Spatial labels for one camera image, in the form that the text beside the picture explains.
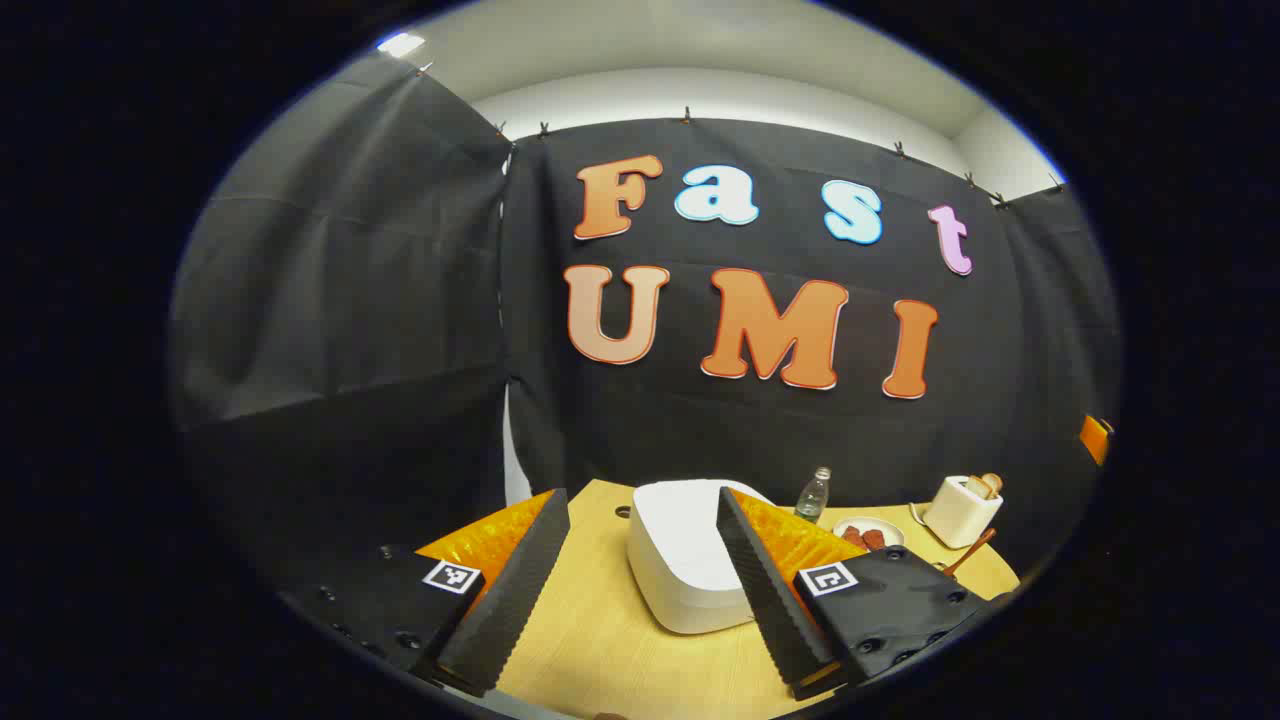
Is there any white rice cooker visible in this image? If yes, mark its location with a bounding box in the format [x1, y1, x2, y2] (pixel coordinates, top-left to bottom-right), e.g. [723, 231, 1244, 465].
[627, 479, 776, 635]

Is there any clear plastic water bottle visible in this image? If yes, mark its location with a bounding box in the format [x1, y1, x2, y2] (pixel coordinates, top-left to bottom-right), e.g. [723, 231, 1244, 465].
[795, 466, 832, 524]

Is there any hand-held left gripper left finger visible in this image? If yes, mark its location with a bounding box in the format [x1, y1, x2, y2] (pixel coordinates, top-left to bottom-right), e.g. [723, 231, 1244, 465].
[285, 488, 571, 699]

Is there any black backdrop cloth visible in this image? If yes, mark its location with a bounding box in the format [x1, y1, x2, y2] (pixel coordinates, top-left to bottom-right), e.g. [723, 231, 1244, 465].
[170, 55, 1121, 601]

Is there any white round plate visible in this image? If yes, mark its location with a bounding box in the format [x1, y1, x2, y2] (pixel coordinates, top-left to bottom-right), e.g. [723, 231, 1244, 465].
[833, 516, 906, 551]

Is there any white toaster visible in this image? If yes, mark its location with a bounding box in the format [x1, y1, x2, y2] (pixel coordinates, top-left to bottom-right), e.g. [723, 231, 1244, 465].
[922, 476, 1004, 549]

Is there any dark wooden spoon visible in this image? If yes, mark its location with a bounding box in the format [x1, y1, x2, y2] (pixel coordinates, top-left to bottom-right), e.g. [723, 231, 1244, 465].
[940, 528, 998, 579]

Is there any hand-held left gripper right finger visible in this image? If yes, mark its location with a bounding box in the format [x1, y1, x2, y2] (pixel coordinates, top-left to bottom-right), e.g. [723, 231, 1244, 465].
[716, 487, 1001, 701]

